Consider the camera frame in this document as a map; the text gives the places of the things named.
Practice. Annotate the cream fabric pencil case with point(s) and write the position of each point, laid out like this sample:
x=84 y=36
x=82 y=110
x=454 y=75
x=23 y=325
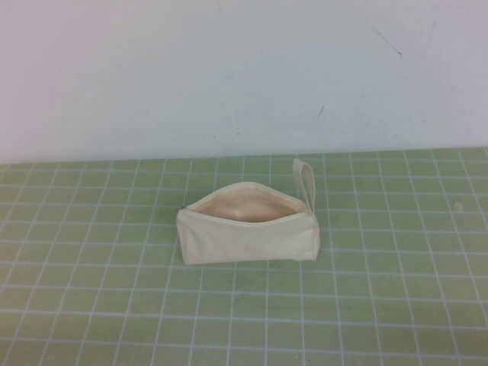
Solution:
x=248 y=240

